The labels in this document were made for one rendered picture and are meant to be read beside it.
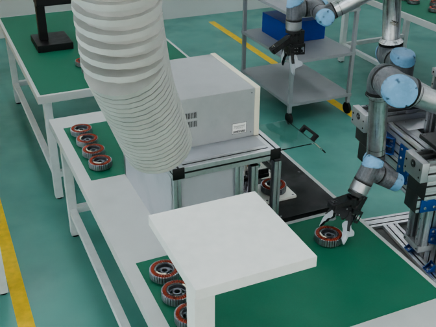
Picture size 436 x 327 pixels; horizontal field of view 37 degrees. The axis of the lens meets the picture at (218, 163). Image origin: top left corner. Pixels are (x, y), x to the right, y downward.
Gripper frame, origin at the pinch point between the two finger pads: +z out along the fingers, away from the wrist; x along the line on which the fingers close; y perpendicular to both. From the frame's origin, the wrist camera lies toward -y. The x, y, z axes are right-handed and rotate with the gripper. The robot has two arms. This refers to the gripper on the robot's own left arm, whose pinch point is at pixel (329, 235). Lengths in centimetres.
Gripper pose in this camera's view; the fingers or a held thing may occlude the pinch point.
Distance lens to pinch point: 261.4
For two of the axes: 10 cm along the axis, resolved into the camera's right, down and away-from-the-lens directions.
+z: -4.3, 8.8, 1.9
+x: -5.1, -4.1, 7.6
